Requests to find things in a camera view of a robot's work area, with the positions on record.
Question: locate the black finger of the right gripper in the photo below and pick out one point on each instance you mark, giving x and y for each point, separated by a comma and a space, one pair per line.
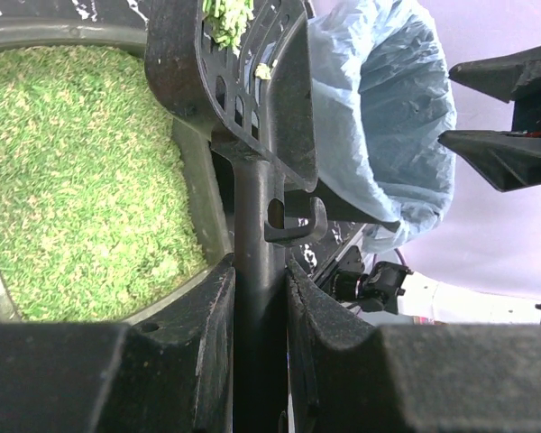
507, 160
506, 78

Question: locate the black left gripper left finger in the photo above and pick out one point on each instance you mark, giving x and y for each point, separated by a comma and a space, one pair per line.
169, 373

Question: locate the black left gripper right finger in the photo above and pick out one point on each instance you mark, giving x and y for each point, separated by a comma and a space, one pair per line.
347, 376

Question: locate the black trash bin blue bag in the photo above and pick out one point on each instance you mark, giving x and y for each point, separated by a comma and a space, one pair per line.
381, 98

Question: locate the dark green litter box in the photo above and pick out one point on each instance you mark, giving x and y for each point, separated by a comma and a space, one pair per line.
109, 207

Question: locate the black slotted litter scoop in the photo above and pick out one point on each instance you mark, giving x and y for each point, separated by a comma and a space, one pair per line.
265, 130

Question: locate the green litter clumps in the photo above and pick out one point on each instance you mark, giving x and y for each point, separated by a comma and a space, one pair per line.
232, 32

